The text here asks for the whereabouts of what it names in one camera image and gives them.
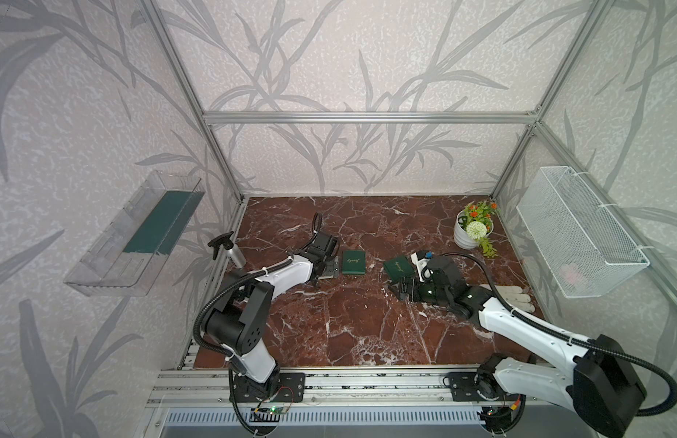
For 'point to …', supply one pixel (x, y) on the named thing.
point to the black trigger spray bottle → (223, 242)
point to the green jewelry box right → (398, 267)
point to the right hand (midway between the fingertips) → (396, 285)
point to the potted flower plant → (473, 224)
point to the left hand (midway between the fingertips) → (324, 265)
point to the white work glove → (514, 297)
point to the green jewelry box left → (354, 262)
